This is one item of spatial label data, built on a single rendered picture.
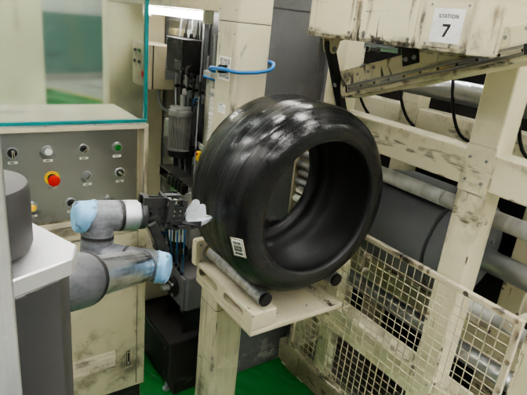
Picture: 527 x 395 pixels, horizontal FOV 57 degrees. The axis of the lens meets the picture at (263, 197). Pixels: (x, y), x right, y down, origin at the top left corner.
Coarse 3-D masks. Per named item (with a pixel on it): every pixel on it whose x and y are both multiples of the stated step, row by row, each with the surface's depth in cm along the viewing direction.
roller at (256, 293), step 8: (208, 248) 166; (208, 256) 166; (216, 256) 162; (216, 264) 161; (224, 264) 157; (224, 272) 157; (232, 272) 154; (240, 280) 150; (248, 288) 146; (256, 288) 144; (256, 296) 142; (264, 296) 141; (264, 304) 142
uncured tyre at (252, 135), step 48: (288, 96) 141; (240, 144) 127; (288, 144) 124; (336, 144) 166; (192, 192) 142; (240, 192) 124; (336, 192) 171; (288, 240) 172; (336, 240) 164; (288, 288) 145
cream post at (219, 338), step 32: (224, 0) 153; (256, 0) 149; (224, 32) 155; (256, 32) 153; (256, 64) 156; (224, 96) 160; (256, 96) 161; (224, 320) 187; (224, 352) 193; (224, 384) 199
